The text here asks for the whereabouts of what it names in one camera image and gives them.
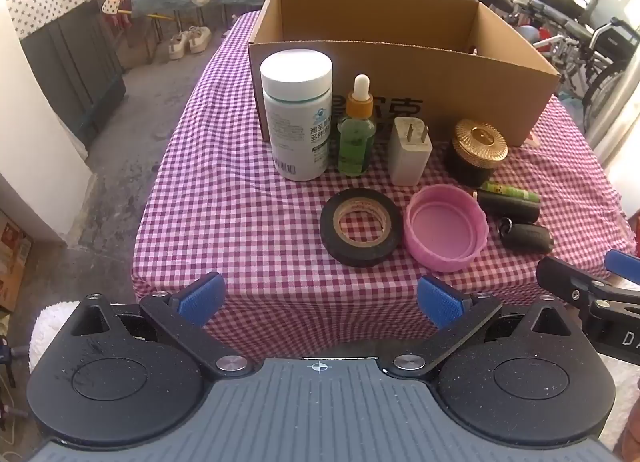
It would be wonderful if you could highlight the white charger plug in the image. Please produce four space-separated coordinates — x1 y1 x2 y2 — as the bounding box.
389 115 433 186

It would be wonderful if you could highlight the white pill bottle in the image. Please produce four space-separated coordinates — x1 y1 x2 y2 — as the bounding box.
260 50 334 182

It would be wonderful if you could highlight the green lip balm tube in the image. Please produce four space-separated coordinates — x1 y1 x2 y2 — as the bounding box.
480 181 542 203

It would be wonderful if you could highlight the brown cardboard box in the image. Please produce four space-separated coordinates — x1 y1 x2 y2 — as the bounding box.
247 0 561 149

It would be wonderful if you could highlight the black tape roll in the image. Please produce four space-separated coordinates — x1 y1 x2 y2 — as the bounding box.
320 188 402 268

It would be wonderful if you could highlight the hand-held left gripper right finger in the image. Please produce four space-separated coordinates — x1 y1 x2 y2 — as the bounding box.
382 275 576 379

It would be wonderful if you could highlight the yellow pole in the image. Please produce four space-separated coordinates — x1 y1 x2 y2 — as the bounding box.
117 7 177 22

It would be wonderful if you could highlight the black jar with gold lid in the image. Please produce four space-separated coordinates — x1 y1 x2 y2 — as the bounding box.
446 118 509 187

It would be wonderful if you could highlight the printed cardboard carton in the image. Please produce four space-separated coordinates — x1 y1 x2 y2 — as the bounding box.
0 211 34 314

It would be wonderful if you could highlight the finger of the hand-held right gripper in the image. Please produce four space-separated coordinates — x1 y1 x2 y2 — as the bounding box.
603 249 640 288
536 255 613 310

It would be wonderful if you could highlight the dark grey cabinet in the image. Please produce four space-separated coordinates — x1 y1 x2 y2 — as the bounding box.
20 0 128 148

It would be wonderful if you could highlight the black car key fob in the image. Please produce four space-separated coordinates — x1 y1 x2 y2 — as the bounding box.
497 217 556 255

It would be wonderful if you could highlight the black wheelchair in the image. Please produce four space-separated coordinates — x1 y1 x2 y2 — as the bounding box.
520 0 640 143

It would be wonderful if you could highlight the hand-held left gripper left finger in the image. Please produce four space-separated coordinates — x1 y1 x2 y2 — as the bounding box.
65 271 253 379

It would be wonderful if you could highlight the black cylindrical flashlight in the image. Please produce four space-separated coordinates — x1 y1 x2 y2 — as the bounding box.
475 189 541 224

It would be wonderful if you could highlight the pink plastic lid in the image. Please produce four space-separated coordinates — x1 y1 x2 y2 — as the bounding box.
404 184 489 273

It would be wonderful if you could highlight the green dropper bottle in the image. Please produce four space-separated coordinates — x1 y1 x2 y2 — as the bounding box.
337 74 377 177

